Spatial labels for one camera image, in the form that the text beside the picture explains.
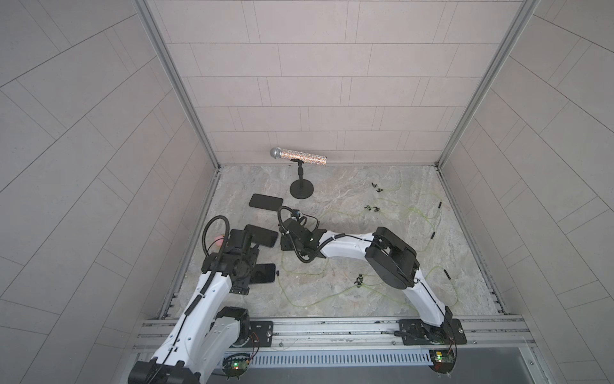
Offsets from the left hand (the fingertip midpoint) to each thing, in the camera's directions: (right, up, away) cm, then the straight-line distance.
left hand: (258, 261), depth 81 cm
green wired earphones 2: (+42, +16, +20) cm, 49 cm away
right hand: (+6, +4, +11) cm, 13 cm away
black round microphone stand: (+13, +25, +24) cm, 37 cm away
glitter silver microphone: (+5, +38, +9) cm, 40 cm away
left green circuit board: (-2, -23, -17) cm, 28 cm away
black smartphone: (-2, +18, +21) cm, 28 cm away
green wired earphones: (+34, -8, -1) cm, 35 cm away
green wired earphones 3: (+59, +24, +27) cm, 69 cm away
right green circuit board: (+57, -24, -13) cm, 63 cm away
